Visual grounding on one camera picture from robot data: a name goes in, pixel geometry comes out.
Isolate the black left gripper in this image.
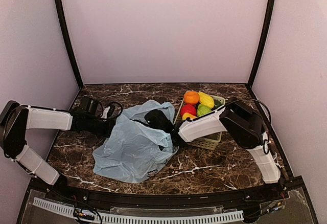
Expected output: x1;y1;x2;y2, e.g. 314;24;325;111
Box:
85;116;123;138

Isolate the light blue printed plastic bag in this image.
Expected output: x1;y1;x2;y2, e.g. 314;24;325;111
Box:
92;100;179;184

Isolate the orange persimmon fruit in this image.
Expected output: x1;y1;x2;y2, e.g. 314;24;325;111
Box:
184;91;200;105

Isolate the light green round fruit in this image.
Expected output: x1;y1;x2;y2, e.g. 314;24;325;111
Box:
196;104;212;117

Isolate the yellow lemon fruit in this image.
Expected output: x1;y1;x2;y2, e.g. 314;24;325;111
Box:
198;92;215;109

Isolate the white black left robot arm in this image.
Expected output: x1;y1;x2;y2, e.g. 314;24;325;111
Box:
1;98;117;201

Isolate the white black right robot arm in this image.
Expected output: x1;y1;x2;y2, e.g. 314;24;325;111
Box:
145;98;286;200

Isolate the yellow orange mango fruit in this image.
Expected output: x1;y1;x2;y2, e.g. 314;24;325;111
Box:
182;113;197;121

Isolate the large red fruit left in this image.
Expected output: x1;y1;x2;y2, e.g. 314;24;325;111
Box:
180;104;197;116

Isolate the pale green perforated basket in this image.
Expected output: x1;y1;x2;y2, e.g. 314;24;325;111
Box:
174;95;226;150

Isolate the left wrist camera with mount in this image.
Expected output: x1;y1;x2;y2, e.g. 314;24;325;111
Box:
100;101;123;120

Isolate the white slotted cable duct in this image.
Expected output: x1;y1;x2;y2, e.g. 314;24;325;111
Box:
33;197;244;224

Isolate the black left corner frame post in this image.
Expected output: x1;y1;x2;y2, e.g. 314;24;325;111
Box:
54;0;84;89

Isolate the black corner frame post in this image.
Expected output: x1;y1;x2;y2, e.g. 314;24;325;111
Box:
54;0;84;89
247;0;275;89

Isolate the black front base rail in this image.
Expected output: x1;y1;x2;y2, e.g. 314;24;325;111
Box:
16;176;318;223

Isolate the black right corner frame post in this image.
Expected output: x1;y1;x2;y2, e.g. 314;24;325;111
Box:
247;0;275;89

